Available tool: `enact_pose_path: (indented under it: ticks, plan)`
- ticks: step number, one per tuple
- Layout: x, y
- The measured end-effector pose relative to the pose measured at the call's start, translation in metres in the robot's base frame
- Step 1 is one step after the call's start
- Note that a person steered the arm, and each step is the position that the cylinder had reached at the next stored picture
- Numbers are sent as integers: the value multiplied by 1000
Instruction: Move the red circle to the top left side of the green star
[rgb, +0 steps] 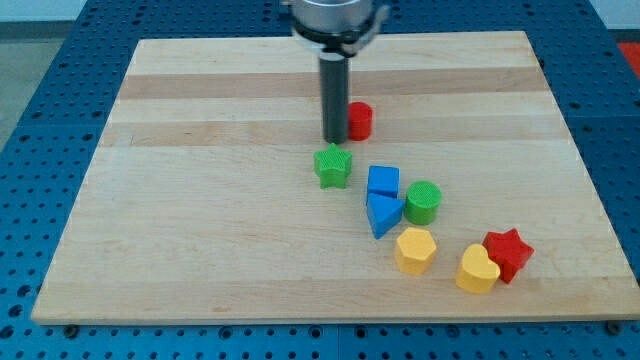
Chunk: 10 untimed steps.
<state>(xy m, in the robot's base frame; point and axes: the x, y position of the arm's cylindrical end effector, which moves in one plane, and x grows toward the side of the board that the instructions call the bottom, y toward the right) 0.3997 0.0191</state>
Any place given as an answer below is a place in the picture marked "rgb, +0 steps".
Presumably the red cylinder block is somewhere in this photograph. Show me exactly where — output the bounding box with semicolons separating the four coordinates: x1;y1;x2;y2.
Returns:
348;102;373;141

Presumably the green star block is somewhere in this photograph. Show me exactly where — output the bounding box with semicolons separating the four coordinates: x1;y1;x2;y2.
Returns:
313;143;352;189

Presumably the red star block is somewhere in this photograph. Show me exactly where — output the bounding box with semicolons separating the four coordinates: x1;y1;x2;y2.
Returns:
482;228;535;284

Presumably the blue cube block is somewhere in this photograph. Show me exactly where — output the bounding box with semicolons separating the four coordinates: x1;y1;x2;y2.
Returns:
366;165;400;198

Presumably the blue triangle block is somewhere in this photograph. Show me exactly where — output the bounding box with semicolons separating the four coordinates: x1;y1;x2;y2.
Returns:
367;193;404;239

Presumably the green cylinder block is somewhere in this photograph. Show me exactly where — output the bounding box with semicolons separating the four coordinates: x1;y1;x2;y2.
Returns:
404;180;442;225

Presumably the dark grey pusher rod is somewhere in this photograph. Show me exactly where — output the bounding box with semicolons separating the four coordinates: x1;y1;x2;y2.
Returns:
319;59;349;144

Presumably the yellow hexagon block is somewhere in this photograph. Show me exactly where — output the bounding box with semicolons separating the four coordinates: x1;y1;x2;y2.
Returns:
394;227;437;275

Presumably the wooden board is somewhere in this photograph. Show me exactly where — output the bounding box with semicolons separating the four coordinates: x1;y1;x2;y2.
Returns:
31;31;639;325

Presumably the yellow heart block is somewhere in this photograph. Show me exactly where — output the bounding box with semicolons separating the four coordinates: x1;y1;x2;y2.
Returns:
455;244;501;294

